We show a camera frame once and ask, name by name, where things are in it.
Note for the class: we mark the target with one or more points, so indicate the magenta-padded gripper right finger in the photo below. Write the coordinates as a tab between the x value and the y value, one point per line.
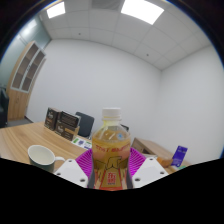
143	166

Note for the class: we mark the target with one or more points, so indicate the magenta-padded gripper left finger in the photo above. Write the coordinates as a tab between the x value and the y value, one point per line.
80	166

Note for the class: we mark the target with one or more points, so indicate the yellow tea drink bottle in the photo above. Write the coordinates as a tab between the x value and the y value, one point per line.
111	153

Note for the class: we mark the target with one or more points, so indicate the green and white brochure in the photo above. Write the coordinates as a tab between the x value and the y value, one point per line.
82	142

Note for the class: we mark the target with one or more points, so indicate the dark box with tan side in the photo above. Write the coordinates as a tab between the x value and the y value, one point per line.
66	131

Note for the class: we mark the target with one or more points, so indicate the purple upright box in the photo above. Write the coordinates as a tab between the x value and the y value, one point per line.
180	156

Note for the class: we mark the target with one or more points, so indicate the green mug with red print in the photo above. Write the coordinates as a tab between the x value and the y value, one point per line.
41	158

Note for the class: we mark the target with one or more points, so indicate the dark upholstered office chair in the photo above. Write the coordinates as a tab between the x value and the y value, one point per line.
85	124

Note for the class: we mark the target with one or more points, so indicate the dark brown flat box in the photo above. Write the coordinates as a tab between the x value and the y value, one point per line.
69	119

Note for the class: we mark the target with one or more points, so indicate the tall dark brown box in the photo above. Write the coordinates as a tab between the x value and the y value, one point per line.
51	118

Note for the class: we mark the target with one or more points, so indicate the black sofa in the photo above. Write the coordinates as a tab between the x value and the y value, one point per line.
2	107

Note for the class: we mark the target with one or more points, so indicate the wooden shelf unit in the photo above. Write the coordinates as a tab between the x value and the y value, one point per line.
25	76

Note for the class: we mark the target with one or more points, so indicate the white ceiling light panel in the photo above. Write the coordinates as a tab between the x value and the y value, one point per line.
55	9
142	11

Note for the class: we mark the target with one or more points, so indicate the grey ceiling air vent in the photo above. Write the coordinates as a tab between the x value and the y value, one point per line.
106	3

